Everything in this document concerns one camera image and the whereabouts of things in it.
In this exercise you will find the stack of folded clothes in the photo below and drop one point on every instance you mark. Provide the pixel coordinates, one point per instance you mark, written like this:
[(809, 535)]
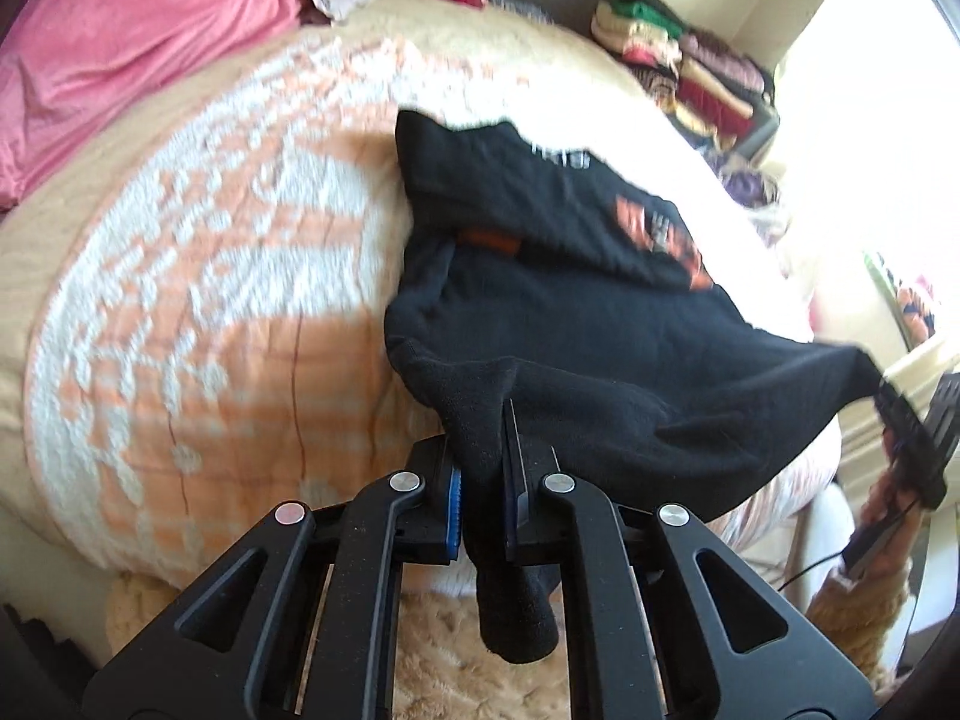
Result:
[(718, 98)]

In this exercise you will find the right hand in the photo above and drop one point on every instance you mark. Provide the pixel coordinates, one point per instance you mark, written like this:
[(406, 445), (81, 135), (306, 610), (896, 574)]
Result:
[(889, 524)]

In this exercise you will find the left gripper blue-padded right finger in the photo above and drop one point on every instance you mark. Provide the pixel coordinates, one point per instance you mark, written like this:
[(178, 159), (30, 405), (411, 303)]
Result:
[(662, 620)]

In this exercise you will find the basket of crumpled clothes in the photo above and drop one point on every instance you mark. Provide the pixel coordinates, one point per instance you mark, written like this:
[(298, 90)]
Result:
[(747, 185)]

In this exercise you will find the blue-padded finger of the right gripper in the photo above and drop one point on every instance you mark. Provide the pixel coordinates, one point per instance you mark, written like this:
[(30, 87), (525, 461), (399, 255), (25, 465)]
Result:
[(899, 418), (940, 426)]

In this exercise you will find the pink quilt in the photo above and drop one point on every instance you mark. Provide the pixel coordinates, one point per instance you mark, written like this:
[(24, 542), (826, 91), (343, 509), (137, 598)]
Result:
[(69, 67)]

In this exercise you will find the beige bed sheet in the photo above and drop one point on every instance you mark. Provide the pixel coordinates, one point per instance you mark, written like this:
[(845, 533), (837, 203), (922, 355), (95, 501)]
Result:
[(90, 187)]

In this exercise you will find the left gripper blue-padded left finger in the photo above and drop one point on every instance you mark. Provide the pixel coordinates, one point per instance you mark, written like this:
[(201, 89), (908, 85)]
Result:
[(298, 619)]

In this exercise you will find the black sweater with orange patches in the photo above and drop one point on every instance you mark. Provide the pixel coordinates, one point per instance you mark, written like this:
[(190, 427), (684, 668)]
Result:
[(541, 289)]

